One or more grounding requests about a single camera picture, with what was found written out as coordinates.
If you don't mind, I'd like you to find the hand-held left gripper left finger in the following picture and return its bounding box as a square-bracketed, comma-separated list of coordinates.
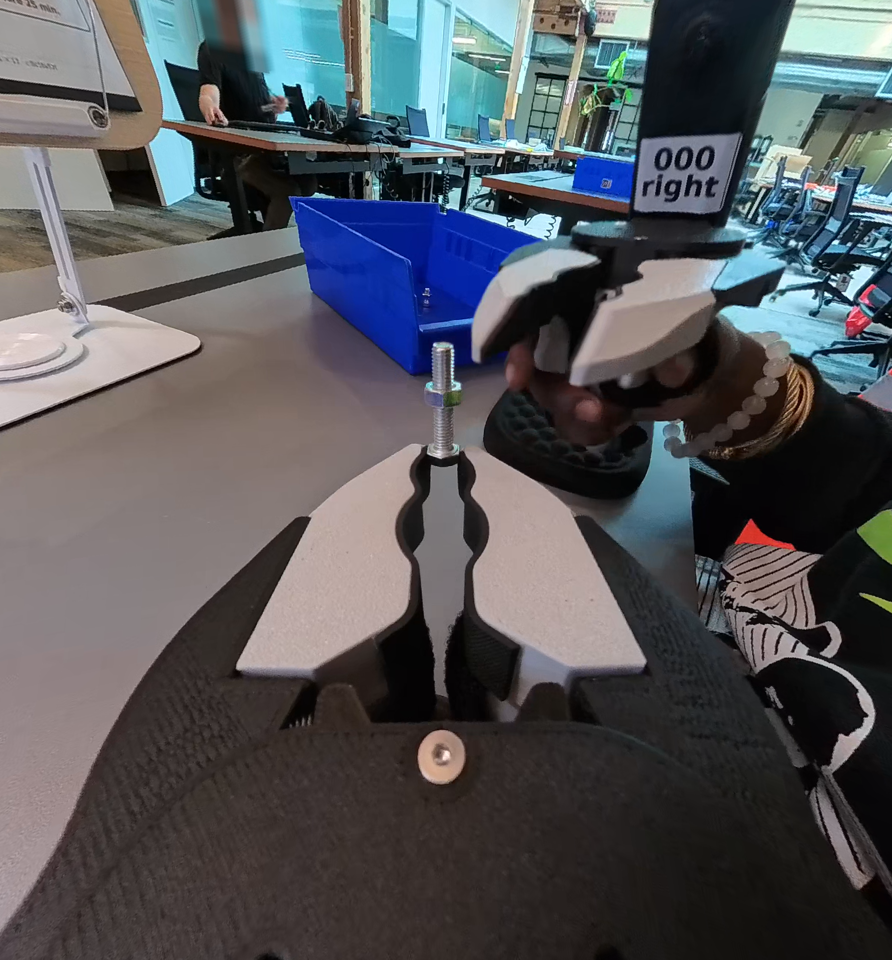
[234, 442, 435, 687]

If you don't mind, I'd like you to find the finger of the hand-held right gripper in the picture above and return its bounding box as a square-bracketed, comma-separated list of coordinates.
[470, 247, 606, 366]
[568, 258, 729, 388]

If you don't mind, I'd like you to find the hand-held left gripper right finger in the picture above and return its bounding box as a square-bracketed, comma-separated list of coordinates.
[455, 444, 649, 705]

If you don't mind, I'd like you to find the small steel bolt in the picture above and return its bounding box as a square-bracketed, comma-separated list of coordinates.
[425, 341, 463, 460]

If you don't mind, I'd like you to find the blue plastic bin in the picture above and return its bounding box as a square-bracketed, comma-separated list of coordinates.
[290, 195, 548, 376]

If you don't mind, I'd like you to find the person's right forearm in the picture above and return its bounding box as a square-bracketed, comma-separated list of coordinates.
[686, 358, 892, 560]

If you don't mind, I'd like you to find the person's right hand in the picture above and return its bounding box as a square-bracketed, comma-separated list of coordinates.
[506, 321, 763, 449]

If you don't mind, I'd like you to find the small blue bin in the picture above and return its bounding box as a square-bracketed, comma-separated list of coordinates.
[572, 153, 636, 198]

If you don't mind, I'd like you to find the black honeycomb cushion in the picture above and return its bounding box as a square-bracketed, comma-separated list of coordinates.
[482, 386, 654, 501]

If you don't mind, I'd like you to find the row of black office chairs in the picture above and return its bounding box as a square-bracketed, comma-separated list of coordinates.
[746, 135, 892, 361]

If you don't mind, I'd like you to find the red bag on chair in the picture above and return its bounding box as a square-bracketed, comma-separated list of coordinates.
[845, 283, 880, 340]

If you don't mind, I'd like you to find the black mesh office chair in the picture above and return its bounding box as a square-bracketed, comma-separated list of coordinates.
[163, 60, 225, 202]

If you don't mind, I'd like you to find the white bead bracelet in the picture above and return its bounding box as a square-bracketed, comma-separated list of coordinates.
[662, 330, 793, 460]

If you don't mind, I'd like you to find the gold bracelet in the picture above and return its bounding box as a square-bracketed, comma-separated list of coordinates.
[704, 360, 818, 462]

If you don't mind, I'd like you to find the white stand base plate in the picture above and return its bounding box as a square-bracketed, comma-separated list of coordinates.
[0, 105, 203, 444]

